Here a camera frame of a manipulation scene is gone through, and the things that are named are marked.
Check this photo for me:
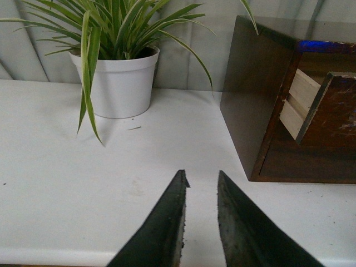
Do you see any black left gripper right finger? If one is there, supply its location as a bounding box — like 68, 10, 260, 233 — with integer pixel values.
217, 171, 322, 266

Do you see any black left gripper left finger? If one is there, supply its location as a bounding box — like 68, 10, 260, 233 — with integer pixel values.
108, 170, 190, 266

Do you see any wooden drawer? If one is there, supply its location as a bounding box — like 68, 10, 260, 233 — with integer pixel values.
280, 70, 355, 148
260, 132, 355, 184

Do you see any dark wooden drawer cabinet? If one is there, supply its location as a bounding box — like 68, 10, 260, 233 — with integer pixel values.
220, 16, 355, 182

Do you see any white plant pot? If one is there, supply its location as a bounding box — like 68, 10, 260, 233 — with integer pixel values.
68, 45, 161, 120

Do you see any green striped spider plant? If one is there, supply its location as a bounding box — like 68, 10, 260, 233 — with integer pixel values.
0, 0, 260, 147

